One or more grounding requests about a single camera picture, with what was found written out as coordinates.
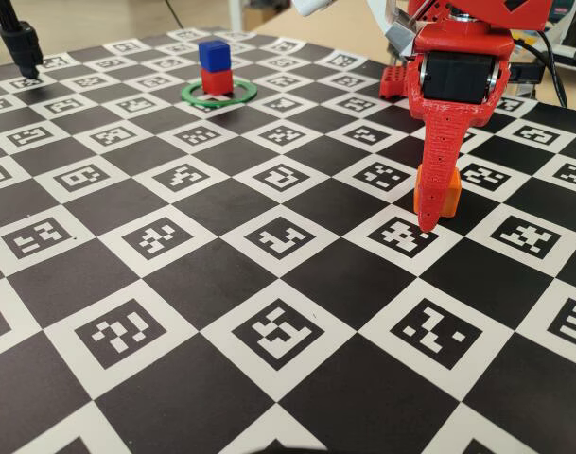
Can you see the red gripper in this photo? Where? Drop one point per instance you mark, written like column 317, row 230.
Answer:
column 459, row 77

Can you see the orange cube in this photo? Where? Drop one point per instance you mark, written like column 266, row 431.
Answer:
column 453, row 194

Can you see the red cube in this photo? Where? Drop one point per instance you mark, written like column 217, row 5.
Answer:
column 216, row 81

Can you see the blue cube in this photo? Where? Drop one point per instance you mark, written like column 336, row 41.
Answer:
column 214, row 56

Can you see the red robot arm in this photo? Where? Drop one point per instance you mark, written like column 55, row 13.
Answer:
column 505, row 12

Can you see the white grey device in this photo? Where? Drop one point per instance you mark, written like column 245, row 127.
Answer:
column 573, row 42

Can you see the brown cardboard box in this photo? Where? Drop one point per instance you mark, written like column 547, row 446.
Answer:
column 264, row 16

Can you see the black white marker checkerboard mat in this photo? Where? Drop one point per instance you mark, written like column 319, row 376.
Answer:
column 268, row 307

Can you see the black tripod pole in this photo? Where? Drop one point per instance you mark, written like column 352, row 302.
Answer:
column 25, row 47

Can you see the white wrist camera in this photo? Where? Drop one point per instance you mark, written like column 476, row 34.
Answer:
column 396, row 28

